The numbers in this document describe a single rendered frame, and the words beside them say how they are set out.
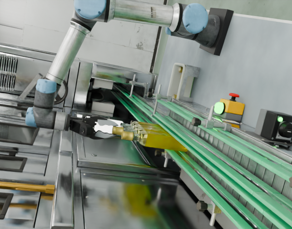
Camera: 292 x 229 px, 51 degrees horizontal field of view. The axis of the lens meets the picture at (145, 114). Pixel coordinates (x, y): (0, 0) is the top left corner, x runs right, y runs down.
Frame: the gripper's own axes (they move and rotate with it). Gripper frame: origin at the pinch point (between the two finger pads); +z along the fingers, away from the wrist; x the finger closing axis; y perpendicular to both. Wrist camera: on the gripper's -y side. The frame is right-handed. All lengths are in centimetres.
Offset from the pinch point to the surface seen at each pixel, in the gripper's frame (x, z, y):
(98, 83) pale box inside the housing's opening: -7, 2, 118
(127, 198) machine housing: 16.2, 3.5, -29.0
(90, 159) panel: 12.1, -8.6, -5.7
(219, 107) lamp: -19.3, 33.5, -20.7
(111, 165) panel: 13.1, 0.3, -6.8
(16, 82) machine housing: 1, -56, 110
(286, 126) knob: -21, 37, -53
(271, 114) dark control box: -23, 35, -49
